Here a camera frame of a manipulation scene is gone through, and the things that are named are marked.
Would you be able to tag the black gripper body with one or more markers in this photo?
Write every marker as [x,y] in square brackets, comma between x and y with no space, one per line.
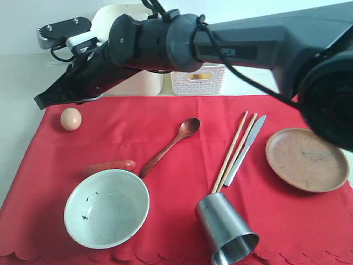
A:
[95,75]

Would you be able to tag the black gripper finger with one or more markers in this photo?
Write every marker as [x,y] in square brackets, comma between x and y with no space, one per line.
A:
[58,93]

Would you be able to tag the brown egg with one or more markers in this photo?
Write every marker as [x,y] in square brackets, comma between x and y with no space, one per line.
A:
[71,119]

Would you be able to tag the yellow lemon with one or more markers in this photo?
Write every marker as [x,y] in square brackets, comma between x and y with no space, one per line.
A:
[200,76]

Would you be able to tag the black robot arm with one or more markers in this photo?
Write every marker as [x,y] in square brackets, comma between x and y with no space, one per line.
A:
[302,58]

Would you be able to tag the cream plastic bin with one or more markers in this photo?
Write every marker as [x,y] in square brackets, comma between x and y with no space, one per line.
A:
[143,83]

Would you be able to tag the white perforated plastic basket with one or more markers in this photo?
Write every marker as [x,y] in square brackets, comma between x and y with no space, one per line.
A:
[182,86]

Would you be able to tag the red sausage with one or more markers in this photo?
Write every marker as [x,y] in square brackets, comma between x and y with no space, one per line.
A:
[127,165]

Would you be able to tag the red scalloped table cloth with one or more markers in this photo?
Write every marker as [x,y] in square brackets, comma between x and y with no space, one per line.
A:
[294,227]

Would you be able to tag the pale green bowl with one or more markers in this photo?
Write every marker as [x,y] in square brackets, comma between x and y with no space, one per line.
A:
[106,209]

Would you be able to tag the left wooden chopstick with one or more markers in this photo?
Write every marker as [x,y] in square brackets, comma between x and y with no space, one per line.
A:
[230,150]

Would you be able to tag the wooden chopstick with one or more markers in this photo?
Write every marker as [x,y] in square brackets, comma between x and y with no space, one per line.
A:
[235,154]
[230,150]

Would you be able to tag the right wooden chopstick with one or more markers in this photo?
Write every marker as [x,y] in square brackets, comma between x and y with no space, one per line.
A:
[235,154]

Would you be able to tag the steel table knife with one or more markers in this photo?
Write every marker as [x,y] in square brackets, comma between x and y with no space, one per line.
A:
[251,134]

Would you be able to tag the stainless steel cup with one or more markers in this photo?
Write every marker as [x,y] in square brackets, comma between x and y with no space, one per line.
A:
[229,237]

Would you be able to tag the brown wooden plate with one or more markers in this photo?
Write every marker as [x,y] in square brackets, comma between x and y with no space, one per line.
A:
[305,161]

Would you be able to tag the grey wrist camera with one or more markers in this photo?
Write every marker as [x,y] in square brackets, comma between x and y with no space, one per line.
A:
[56,34]

